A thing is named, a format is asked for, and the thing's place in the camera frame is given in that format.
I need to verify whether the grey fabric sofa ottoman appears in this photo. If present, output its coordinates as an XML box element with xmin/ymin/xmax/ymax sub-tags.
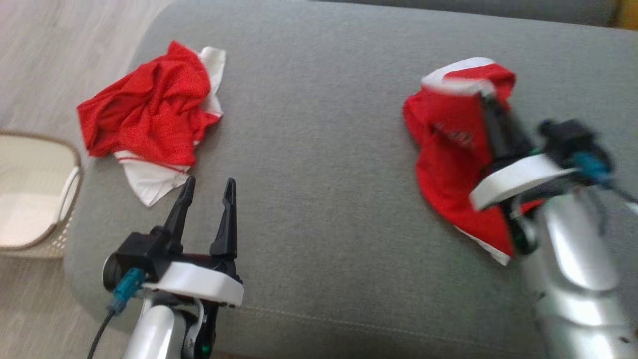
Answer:
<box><xmin>64</xmin><ymin>0</ymin><xmax>638</xmax><ymax>359</ymax></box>

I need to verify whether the red shorts white stripe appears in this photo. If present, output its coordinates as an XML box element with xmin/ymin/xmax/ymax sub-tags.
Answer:
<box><xmin>402</xmin><ymin>57</ymin><xmax>546</xmax><ymax>266</ymax></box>

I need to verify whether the beige woven laundry basket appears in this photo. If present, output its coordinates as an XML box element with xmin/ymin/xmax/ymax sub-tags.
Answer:
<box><xmin>0</xmin><ymin>130</ymin><xmax>83</xmax><ymax>259</ymax></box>

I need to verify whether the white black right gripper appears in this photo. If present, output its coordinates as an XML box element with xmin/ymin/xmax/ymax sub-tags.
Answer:
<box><xmin>469</xmin><ymin>92</ymin><xmax>581</xmax><ymax>212</ymax></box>

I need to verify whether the grey sofa seat cushion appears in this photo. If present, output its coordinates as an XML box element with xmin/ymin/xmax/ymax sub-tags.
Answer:
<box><xmin>309</xmin><ymin>0</ymin><xmax>621</xmax><ymax>28</ymax></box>

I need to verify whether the red white basketball jersey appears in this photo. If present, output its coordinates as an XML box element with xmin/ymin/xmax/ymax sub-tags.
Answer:
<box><xmin>76</xmin><ymin>41</ymin><xmax>226</xmax><ymax>207</ymax></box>

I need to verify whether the large yellow back cushion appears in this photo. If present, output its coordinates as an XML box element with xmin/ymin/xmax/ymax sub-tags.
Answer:
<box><xmin>616</xmin><ymin>0</ymin><xmax>638</xmax><ymax>29</ymax></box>

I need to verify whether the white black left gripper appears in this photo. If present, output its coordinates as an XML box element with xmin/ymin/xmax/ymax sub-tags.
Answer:
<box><xmin>142</xmin><ymin>176</ymin><xmax>245</xmax><ymax>308</ymax></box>

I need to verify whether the black cable teal connector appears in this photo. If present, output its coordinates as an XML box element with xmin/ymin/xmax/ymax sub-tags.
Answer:
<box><xmin>87</xmin><ymin>268</ymin><xmax>146</xmax><ymax>359</ymax></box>
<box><xmin>573</xmin><ymin>152</ymin><xmax>638</xmax><ymax>205</ymax></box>

